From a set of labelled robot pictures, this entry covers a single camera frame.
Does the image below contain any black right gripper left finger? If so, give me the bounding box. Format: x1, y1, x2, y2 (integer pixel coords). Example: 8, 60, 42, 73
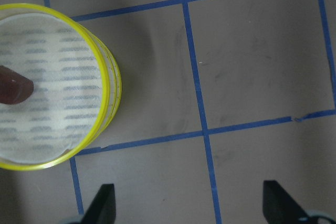
79, 184, 116, 224

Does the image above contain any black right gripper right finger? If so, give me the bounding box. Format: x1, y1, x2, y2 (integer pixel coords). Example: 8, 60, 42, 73
263, 180, 318, 224

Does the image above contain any yellow rimmed steamer basket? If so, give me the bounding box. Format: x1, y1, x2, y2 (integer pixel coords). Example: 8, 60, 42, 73
76, 24, 122, 146
1, 4, 113, 171

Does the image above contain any brown steamed bun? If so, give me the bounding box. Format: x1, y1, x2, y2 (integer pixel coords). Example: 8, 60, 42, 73
1, 66, 34, 105

